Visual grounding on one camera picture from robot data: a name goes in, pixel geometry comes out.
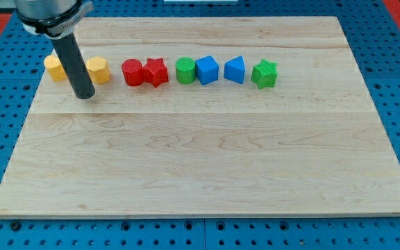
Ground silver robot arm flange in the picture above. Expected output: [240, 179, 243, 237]
[14, 0, 94, 40]

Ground blue cube block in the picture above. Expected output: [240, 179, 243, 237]
[195, 56, 219, 85]

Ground wooden board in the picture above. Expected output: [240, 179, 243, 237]
[0, 16, 400, 219]

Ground green cylinder block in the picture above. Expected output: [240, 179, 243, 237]
[176, 57, 196, 84]

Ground blue triangle block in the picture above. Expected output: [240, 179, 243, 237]
[224, 56, 245, 84]

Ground red star block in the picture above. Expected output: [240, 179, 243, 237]
[142, 58, 169, 88]

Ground green star block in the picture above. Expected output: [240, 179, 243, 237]
[251, 58, 278, 90]

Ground red cylinder block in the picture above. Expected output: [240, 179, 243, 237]
[121, 59, 144, 87]

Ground yellow hexagon block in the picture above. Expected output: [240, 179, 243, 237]
[86, 56, 110, 85]

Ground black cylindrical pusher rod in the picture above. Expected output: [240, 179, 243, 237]
[51, 33, 95, 99]

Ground yellow pentagon block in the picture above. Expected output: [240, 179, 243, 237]
[44, 55, 67, 82]

